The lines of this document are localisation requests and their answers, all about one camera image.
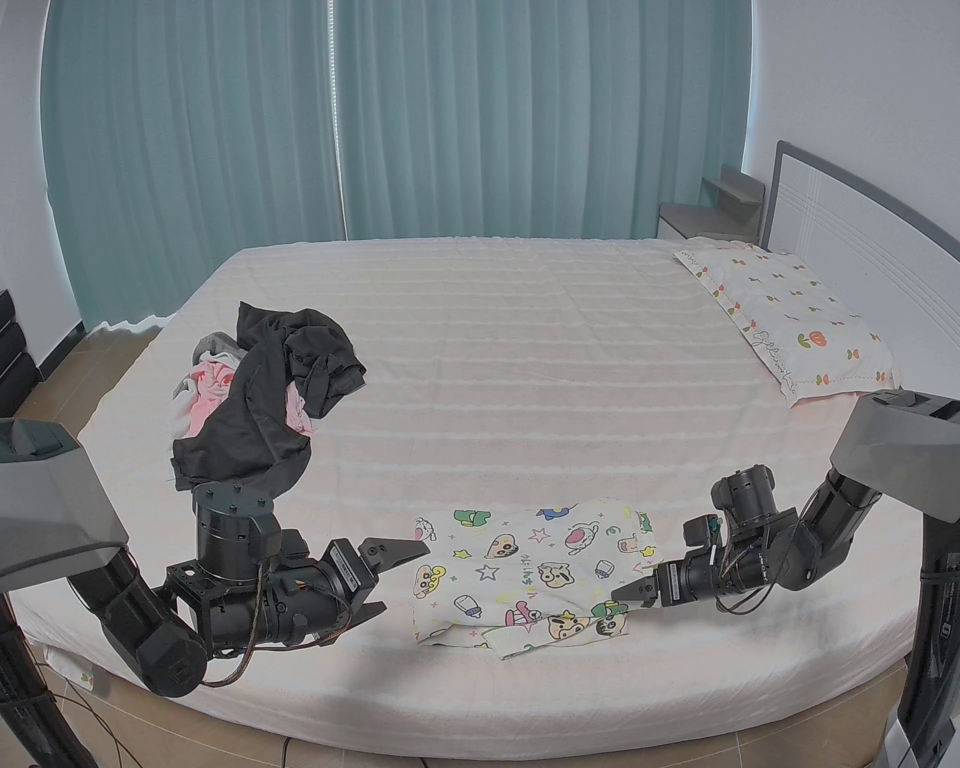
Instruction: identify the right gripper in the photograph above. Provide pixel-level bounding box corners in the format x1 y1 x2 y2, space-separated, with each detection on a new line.
658 551 732 607

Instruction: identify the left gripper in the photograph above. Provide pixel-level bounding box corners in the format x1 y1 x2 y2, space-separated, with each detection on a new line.
258 535 434 650

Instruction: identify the white printed pyjama top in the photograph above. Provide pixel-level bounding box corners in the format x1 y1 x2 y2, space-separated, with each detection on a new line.
411 496 660 661

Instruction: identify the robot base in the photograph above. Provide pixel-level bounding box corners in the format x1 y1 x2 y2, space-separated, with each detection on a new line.
883 705 946 768

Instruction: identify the pile of clothes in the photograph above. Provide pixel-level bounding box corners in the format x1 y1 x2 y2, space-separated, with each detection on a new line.
163 300 369 492

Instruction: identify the bed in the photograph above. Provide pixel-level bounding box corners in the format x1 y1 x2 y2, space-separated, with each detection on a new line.
11 138 960 760

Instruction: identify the white printed pillow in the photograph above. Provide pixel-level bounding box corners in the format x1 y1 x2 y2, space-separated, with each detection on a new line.
673 236 901 410

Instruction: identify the grey bedside table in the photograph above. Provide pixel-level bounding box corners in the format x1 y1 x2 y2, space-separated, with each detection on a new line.
657 163 766 245

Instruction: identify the black chest of drawers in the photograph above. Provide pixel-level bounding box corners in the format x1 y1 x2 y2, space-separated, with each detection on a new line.
0 288 39 400

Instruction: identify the blue-green curtain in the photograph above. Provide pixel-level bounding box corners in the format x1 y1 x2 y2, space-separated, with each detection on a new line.
41 0 350 331
330 0 753 243

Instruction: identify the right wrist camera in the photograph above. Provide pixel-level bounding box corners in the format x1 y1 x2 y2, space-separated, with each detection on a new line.
681 513 726 555

